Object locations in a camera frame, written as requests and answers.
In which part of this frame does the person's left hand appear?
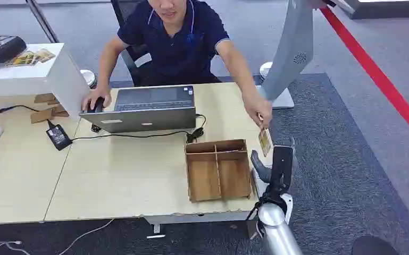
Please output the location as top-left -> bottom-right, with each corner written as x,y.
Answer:
243,93 -> 273,129

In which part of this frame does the grey panel stand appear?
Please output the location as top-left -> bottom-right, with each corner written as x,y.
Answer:
257,0 -> 355,110

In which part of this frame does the black computer mouse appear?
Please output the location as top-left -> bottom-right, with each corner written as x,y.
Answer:
87,97 -> 105,113

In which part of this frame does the white box cabinet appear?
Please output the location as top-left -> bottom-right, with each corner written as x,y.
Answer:
0,42 -> 91,121

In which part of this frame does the person's right hand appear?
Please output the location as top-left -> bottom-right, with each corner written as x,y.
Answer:
81,86 -> 113,113

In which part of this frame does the white floor cable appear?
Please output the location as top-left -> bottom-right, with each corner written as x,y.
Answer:
57,218 -> 115,255
0,241 -> 31,255

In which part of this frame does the stack of printed cards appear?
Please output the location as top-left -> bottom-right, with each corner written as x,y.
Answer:
5,48 -> 56,67

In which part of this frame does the person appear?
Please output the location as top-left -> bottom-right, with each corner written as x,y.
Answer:
81,0 -> 273,129

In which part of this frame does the round chrome base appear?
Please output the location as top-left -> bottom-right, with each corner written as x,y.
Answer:
259,61 -> 273,80
80,69 -> 98,89

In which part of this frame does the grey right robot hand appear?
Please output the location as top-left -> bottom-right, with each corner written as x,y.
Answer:
250,137 -> 296,198

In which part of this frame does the dark blue rug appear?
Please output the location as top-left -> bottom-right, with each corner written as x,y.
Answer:
0,73 -> 409,255

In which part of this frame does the black power adapter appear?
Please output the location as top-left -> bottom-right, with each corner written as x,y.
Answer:
45,123 -> 73,151

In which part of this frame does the black laptop power cable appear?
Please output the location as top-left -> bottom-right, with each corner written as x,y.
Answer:
71,113 -> 207,144

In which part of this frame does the black office chair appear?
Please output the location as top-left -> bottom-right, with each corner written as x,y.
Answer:
111,0 -> 153,87

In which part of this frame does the black device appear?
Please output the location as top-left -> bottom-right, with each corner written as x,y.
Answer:
0,35 -> 27,64

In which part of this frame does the grey laptop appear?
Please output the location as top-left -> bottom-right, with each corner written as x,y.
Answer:
79,85 -> 197,134

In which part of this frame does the wooden divided box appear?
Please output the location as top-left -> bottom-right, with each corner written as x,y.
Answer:
184,139 -> 254,203

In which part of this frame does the cardboard piece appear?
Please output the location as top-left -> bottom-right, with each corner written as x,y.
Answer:
34,92 -> 60,106
51,104 -> 70,118
30,107 -> 55,124

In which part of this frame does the printed yellow card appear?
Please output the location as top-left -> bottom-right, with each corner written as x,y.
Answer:
258,127 -> 273,157

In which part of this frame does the dark metal pole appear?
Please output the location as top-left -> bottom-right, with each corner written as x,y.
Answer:
25,0 -> 60,44

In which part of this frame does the black mains cable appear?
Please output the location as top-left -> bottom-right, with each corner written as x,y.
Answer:
0,105 -> 55,129

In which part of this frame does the dark platform base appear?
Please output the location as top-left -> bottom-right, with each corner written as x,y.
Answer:
341,0 -> 409,20

